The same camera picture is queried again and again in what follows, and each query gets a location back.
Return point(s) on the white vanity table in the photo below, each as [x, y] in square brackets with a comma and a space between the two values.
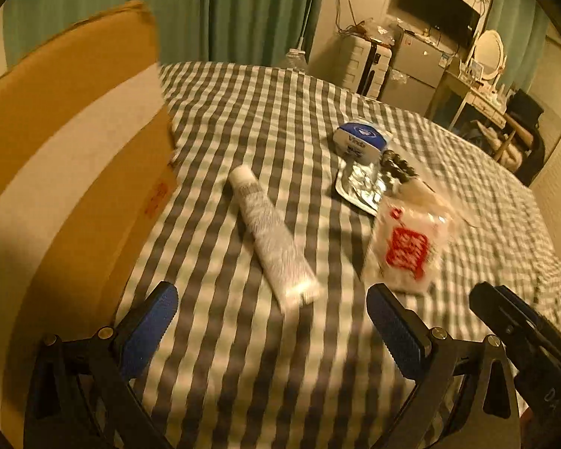
[481, 98]

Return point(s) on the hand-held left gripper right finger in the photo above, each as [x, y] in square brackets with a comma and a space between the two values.
[397, 336]

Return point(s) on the clear water bottle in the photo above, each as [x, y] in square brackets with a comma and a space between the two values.
[295, 61]

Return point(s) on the large cardboard box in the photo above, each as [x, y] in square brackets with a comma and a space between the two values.
[51, 196]

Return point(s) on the white squeeze tube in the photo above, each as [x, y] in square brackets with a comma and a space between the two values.
[271, 234]

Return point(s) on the teal window curtain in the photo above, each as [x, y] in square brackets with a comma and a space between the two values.
[519, 23]

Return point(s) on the green curtain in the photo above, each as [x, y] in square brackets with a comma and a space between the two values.
[238, 9]

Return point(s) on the blue white tissue pack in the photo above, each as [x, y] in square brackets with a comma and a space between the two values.
[360, 140]

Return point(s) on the round white vanity mirror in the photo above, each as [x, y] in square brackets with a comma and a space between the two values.
[486, 54]

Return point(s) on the silver foil packet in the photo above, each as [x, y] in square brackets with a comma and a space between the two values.
[360, 187]

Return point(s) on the black flat television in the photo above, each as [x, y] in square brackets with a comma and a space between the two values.
[437, 4]

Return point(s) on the clear bag with red print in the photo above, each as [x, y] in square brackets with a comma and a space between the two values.
[409, 248]

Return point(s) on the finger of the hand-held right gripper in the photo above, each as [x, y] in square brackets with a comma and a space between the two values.
[519, 332]

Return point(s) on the black chair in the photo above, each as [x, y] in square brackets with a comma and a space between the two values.
[523, 126]

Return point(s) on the checkered tablecloth desktop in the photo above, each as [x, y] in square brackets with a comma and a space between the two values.
[285, 126]

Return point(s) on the grey mini fridge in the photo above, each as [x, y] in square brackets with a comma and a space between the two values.
[413, 65]

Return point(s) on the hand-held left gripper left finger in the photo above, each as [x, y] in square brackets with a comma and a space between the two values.
[147, 332]

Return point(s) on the white drawer cabinet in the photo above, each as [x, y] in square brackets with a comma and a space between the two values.
[360, 65]

